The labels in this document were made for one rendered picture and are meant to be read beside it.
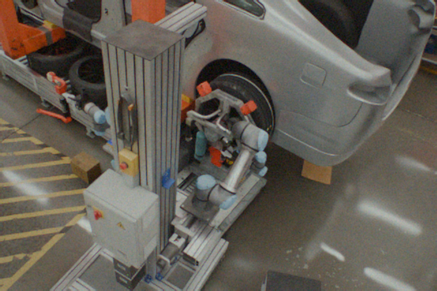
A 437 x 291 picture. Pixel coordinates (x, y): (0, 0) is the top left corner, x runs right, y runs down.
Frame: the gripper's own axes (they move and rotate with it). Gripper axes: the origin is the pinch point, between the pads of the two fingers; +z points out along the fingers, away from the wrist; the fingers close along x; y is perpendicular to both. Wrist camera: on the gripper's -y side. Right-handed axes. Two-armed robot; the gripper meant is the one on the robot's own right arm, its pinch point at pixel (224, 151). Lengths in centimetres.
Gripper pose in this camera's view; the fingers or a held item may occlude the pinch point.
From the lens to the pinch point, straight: 286.7
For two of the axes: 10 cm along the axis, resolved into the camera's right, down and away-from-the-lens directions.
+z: -8.1, -4.7, 3.5
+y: 1.1, -7.1, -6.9
